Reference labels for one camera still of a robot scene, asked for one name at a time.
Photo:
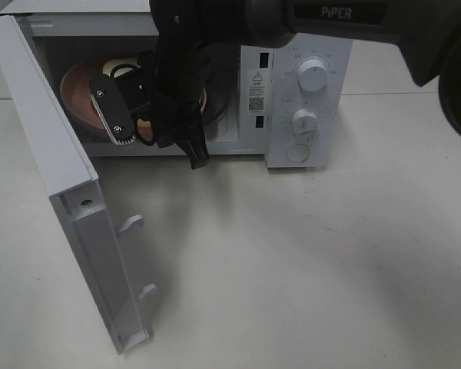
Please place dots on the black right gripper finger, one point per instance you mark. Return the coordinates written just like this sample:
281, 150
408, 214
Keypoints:
191, 138

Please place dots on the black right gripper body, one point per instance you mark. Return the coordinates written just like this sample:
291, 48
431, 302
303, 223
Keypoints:
178, 75

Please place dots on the white bread sandwich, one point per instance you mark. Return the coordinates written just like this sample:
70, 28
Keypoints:
132, 77

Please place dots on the pink plate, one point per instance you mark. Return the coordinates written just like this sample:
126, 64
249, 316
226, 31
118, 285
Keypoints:
75, 93

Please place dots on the white microwave door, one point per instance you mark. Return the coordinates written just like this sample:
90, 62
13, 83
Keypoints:
73, 189

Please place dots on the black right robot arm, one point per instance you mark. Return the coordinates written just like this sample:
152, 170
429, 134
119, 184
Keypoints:
427, 33

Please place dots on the glass microwave turntable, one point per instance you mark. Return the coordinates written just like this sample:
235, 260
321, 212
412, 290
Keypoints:
218, 100

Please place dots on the white warning label sticker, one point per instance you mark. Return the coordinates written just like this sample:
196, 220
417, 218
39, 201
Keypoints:
258, 83

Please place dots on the round white door button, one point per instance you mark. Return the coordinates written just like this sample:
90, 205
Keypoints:
297, 153

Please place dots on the white microwave oven body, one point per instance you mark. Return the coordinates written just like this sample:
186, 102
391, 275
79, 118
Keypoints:
279, 103

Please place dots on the lower white timer knob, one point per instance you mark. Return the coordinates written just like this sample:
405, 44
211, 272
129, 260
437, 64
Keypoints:
304, 121

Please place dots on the upper white power knob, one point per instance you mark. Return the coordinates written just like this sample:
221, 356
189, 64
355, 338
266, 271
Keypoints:
312, 74

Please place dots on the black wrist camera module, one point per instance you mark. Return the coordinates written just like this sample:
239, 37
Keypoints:
112, 109

